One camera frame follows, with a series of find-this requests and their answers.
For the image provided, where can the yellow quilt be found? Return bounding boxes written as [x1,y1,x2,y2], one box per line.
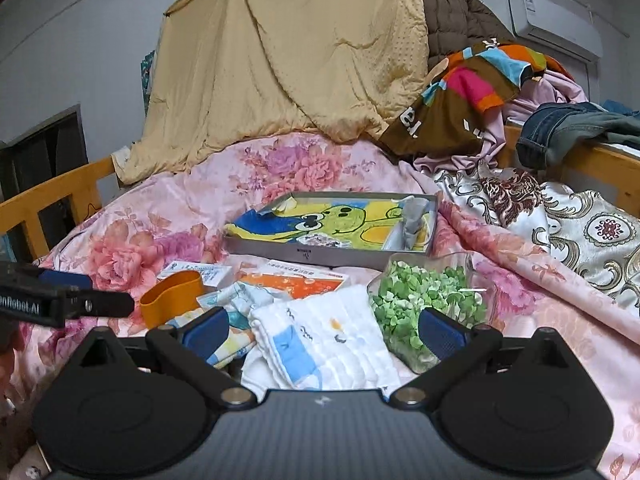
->
[112,0,433,186]

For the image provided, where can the gold patterned white fabric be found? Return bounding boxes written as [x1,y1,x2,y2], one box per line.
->
[432,162,640,311]

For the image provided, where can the grey box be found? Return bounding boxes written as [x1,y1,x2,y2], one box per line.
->
[222,191,440,272]

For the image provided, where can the cartoon frog towel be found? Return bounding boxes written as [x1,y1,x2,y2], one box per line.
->
[226,195,436,253]

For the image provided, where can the white gauze towel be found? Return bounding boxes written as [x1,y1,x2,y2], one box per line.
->
[240,284,396,391]

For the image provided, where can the grey green garment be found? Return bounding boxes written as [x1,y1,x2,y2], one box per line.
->
[575,110,640,147]

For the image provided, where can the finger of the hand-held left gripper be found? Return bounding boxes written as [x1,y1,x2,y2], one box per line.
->
[62,287,136,320]
[36,268,94,292]

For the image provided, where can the colourful printed small cloth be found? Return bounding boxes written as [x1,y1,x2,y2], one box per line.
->
[165,280,261,366]

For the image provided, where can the orange white packet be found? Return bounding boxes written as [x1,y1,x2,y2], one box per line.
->
[235,260,351,301]

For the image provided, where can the white blue packet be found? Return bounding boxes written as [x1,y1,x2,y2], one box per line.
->
[157,260,233,291]

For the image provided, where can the brown multicoloured garment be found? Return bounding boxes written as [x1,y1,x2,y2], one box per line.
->
[377,42,563,158]

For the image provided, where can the blue jeans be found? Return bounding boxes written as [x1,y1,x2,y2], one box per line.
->
[515,101,626,171]

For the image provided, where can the black framed panel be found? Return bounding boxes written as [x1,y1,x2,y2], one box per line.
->
[0,105,83,201]

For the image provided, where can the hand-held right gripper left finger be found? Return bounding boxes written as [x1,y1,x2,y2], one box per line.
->
[80,306,256,407]

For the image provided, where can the brown puffer jacket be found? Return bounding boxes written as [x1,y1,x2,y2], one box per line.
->
[420,0,516,73]

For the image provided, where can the wooden bed frame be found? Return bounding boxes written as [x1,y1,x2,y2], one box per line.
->
[0,125,640,266]

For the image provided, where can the clear bag of green pieces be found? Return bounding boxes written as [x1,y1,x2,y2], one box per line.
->
[367,252,488,373]

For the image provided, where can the orange plastic band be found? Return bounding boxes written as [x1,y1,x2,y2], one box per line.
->
[139,270,207,331]

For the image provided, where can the white air conditioner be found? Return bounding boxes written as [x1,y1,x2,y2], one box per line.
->
[509,0,605,58]

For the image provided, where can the pink floral bedsheet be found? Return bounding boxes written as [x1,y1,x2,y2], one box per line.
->
[0,132,640,480]

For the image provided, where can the teal wall hanging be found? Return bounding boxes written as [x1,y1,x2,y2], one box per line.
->
[139,50,157,111]

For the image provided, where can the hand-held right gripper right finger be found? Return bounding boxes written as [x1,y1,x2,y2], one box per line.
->
[390,307,558,407]

